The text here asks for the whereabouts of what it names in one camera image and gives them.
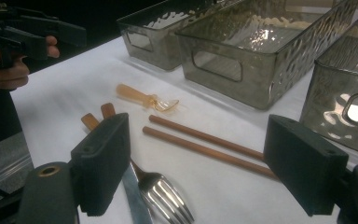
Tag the brown wooden chopstick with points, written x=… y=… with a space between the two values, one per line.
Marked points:
x=205 y=137
x=205 y=151

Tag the white table cover sheet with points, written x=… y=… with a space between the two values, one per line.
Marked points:
x=74 y=87

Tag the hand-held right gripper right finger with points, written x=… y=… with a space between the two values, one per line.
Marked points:
x=304 y=165

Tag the smoky clear plastic bin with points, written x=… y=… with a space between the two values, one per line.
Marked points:
x=155 y=53
x=332 y=102
x=254 y=81

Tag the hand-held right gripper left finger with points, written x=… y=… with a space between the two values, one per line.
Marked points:
x=102 y=161

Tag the translucent amber plastic spoon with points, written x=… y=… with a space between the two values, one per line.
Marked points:
x=133 y=93

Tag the aluminium floor rail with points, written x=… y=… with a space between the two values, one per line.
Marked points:
x=9 y=171

